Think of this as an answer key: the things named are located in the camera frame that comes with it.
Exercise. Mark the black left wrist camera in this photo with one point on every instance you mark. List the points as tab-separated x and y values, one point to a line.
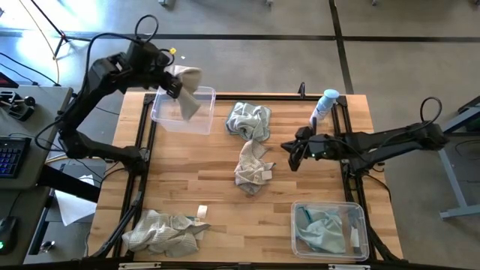
159	57

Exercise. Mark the black stand leg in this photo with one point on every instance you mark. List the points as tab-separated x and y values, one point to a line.
48	18

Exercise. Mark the blue air freshener spray bottle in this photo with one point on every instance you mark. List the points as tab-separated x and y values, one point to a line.
324	105

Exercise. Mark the black computer mouse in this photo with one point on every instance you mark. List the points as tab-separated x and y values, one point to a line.
7	234

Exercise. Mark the black aluminium table frame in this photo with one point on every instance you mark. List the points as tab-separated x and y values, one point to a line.
285	97

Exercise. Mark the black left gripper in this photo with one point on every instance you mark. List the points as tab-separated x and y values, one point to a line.
164	75

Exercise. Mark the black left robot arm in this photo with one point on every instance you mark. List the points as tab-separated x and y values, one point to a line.
78	108

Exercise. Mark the white paper sheet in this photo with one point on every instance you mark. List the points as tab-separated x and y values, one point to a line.
71	206

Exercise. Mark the black support beam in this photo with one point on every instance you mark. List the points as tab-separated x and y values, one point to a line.
67	183

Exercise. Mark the grey side desk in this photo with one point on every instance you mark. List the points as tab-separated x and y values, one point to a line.
37	123

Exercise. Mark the small white paper tag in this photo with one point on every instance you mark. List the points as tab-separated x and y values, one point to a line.
202	212

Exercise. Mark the black backlit keyboard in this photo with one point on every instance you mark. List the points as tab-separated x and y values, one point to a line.
13	157

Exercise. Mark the black clamp device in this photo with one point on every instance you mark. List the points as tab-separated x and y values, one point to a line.
20	108

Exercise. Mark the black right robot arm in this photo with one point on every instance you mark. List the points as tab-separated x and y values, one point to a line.
393	140

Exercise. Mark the small yellow tag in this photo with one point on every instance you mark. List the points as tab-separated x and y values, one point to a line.
173	50

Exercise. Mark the clear plastic bin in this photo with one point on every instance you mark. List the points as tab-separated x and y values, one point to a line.
168	120
302	255

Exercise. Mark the light blue towel teal trim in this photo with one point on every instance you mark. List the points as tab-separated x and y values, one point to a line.
247	122
324	232

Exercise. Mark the grey metal stand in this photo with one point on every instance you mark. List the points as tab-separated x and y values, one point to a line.
452	176

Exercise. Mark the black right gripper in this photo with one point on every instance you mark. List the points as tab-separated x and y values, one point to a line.
318	144

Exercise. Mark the grey plush microfiber towel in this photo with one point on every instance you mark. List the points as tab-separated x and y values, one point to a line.
189	80

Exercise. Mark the beige waffle microfiber towel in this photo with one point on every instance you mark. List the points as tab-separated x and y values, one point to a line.
251	168
161	236

